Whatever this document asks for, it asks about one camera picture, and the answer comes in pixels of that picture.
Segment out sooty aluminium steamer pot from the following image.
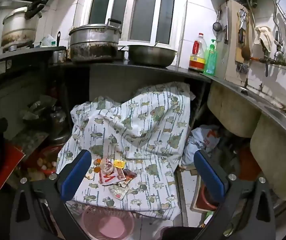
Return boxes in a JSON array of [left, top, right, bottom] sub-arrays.
[[68, 19, 123, 64]]

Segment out red bowl of potatoes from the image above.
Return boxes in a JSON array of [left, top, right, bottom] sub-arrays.
[[26, 146, 63, 180]]

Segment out white and blue plastic bag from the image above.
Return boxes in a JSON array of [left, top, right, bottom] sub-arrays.
[[182, 126, 221, 165]]

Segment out dark metal basin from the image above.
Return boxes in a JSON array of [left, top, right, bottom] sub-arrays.
[[127, 44, 178, 68]]

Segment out hanging kitchen scissors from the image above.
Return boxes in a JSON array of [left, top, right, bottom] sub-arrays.
[[238, 9, 247, 43]]

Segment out cooking oil bottle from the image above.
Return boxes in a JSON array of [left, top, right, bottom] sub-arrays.
[[188, 33, 207, 73]]

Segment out dark gas cylinder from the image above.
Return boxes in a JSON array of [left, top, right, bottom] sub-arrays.
[[49, 106, 71, 145]]

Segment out small pot with black handle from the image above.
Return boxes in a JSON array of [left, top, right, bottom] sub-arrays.
[[52, 31, 67, 64]]

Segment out steel double sink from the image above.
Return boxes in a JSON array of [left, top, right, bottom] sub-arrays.
[[207, 81, 286, 202]]

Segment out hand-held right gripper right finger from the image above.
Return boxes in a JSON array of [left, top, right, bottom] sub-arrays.
[[193, 149, 276, 240]]

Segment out animal printed cloth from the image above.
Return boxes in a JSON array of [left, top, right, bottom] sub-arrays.
[[56, 82, 196, 220]]

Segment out red plastic bag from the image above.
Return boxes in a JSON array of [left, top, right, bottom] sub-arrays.
[[0, 142, 26, 198]]

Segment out crumpled grey plastic bag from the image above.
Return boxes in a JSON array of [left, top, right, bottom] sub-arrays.
[[20, 95, 58, 120]]

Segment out red plastic bucket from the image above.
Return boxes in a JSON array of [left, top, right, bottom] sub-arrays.
[[198, 185, 220, 207]]

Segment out small metal strainer ladle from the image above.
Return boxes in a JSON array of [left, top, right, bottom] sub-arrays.
[[213, 10, 222, 34]]

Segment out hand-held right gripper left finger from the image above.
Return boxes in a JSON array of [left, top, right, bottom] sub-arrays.
[[10, 149, 93, 240]]

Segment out pink plastic basket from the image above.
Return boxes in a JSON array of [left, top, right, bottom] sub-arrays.
[[81, 205, 136, 240]]

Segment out beige rag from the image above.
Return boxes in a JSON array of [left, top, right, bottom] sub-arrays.
[[255, 25, 275, 53]]

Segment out hanging metal knife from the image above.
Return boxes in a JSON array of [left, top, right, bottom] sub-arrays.
[[224, 4, 230, 44]]

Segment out black gas stove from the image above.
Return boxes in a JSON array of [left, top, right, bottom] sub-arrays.
[[0, 44, 67, 79]]

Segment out metal wall tap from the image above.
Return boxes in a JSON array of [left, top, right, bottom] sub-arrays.
[[264, 30, 286, 77]]

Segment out white framed window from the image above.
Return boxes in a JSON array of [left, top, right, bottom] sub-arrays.
[[88, 0, 177, 45]]

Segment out wooden cutting board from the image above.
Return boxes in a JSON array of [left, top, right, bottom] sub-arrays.
[[224, 0, 255, 88]]

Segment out red plastic basin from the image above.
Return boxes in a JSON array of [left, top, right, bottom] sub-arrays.
[[238, 146, 262, 180]]

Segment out green dish soap bottle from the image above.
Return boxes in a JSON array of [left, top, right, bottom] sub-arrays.
[[204, 39, 218, 77]]

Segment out pink and white wrapper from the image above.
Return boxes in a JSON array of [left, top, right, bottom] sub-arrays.
[[115, 168, 127, 182]]

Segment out large aluminium pot with lid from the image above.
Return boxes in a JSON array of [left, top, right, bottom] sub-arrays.
[[1, 0, 47, 48]]

